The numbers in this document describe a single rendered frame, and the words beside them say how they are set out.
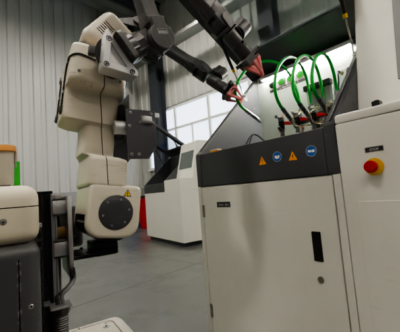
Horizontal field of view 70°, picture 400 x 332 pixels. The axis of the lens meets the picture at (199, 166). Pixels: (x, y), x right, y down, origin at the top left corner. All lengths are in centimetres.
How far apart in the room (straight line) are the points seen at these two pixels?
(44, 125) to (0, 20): 242
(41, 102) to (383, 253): 756
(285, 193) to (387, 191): 33
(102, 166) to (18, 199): 28
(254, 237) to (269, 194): 20
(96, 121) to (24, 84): 695
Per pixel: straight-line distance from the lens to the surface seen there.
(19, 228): 71
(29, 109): 777
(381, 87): 128
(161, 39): 92
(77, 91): 97
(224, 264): 138
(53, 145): 769
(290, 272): 117
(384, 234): 100
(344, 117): 103
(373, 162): 95
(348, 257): 105
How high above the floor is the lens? 77
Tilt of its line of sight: 5 degrees up
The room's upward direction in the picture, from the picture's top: 5 degrees counter-clockwise
